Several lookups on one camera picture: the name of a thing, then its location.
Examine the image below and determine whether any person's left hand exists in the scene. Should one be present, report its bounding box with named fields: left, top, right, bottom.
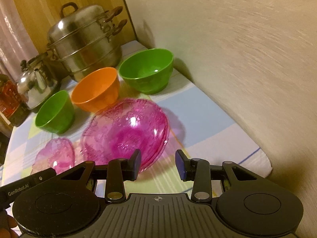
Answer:
left=0, top=214, right=19, bottom=238

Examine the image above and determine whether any pink plastic bowl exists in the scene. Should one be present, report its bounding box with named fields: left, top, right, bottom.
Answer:
left=80, top=98, right=171, bottom=175

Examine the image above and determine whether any large green plastic bowl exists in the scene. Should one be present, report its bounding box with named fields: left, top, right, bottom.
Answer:
left=118, top=48, right=174, bottom=95

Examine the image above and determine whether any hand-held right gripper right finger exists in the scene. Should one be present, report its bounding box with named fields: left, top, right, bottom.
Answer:
left=175, top=150, right=259, bottom=202

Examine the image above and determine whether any stainless steel steamer pot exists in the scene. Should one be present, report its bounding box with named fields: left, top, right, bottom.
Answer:
left=46, top=2, right=128, bottom=82

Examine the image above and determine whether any pale pink curtain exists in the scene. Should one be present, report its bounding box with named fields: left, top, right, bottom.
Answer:
left=0, top=0, right=40, bottom=80

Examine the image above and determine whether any orange plastic bowl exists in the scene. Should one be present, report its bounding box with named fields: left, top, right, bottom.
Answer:
left=71, top=67, right=120, bottom=112

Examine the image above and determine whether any small green plastic bowl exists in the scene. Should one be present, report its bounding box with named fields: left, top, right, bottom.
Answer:
left=35, top=90, right=75, bottom=134

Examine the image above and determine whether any stainless steel kettle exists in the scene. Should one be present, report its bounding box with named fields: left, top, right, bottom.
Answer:
left=16, top=52, right=62, bottom=111

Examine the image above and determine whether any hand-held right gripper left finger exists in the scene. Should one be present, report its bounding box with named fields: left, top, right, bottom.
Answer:
left=59, top=149, right=142, bottom=202

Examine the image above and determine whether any dark jar with red label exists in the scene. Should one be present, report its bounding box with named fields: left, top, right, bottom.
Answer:
left=0, top=74, right=30, bottom=127

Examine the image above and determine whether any wooden panel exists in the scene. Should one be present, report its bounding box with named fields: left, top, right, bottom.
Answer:
left=9, top=0, right=138, bottom=55

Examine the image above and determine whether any checked tablecloth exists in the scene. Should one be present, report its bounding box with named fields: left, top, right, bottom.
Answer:
left=0, top=40, right=273, bottom=204

